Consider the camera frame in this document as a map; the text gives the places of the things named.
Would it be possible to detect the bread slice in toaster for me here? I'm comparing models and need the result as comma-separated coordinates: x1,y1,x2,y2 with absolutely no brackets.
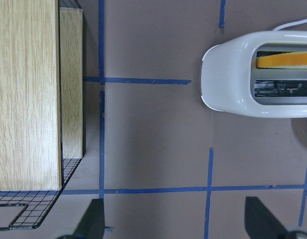
256,52,307,69

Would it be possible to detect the white two-slot toaster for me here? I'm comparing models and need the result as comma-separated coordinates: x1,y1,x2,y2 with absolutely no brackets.
200,30,307,118

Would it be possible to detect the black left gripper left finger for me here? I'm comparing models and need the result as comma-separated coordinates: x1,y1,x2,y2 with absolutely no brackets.
73,199,105,239

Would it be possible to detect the wooden board in basket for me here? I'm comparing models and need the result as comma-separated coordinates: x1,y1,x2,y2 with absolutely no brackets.
0,0,83,191

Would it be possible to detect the white toaster power cable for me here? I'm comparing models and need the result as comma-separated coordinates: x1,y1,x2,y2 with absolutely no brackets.
272,16,307,32

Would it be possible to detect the black wire basket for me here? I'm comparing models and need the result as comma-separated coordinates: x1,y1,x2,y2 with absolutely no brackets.
0,0,84,231

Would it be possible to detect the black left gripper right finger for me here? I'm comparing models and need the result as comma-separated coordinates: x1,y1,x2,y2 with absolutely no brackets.
244,197,288,239

